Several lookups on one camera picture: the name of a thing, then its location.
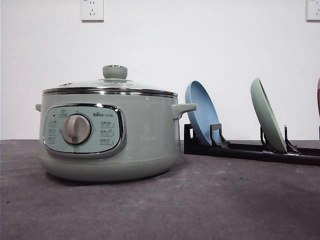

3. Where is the blue plate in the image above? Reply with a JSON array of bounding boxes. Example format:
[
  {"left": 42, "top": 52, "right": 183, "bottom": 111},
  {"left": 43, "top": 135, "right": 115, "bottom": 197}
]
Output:
[{"left": 185, "top": 80, "right": 220, "bottom": 146}]

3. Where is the pink plate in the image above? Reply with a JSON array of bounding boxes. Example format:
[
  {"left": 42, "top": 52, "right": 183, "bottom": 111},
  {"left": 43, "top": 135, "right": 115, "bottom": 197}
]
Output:
[{"left": 317, "top": 77, "right": 320, "bottom": 118}]

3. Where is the glass pot lid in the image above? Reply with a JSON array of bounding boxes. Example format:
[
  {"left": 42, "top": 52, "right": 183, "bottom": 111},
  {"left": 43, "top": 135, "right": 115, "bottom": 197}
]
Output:
[{"left": 42, "top": 64, "right": 179, "bottom": 97}]

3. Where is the white wall socket right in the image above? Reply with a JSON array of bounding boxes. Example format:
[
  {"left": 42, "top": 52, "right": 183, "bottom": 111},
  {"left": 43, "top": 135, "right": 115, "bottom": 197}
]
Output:
[{"left": 304, "top": 0, "right": 320, "bottom": 24}]

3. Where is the black plate rack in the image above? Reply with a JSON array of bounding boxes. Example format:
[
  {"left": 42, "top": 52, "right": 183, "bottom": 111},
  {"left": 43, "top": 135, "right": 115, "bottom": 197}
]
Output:
[{"left": 184, "top": 123, "right": 320, "bottom": 166}]

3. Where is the green electric steamer pot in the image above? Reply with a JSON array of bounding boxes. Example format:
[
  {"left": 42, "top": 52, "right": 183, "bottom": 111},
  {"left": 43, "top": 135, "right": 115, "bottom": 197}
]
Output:
[{"left": 35, "top": 87, "right": 197, "bottom": 182}]

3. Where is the green plate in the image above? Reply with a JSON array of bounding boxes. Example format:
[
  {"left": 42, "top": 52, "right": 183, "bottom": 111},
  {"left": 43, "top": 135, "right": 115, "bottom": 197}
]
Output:
[{"left": 250, "top": 77, "right": 288, "bottom": 153}]

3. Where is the white wall socket left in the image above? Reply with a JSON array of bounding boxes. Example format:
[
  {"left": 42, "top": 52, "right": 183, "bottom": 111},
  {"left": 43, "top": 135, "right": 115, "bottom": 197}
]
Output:
[{"left": 80, "top": 0, "right": 105, "bottom": 24}]

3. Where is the white wall socket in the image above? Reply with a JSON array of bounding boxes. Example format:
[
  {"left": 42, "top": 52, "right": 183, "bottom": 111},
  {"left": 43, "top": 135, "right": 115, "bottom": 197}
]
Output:
[
  {"left": 80, "top": 0, "right": 105, "bottom": 24},
  {"left": 304, "top": 0, "right": 320, "bottom": 24}
]

